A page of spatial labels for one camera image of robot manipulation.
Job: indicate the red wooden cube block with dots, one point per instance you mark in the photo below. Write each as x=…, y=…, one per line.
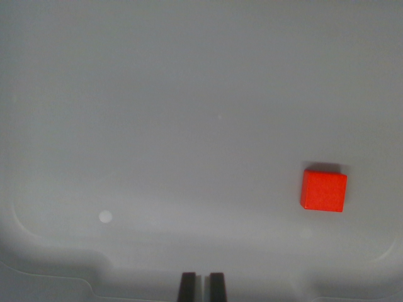
x=323, y=191

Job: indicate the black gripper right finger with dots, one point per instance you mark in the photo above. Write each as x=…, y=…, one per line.
x=218, y=287

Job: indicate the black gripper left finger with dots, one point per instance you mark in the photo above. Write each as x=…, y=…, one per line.
x=188, y=287

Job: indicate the grey plastic tray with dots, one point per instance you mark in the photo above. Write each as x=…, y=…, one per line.
x=176, y=126

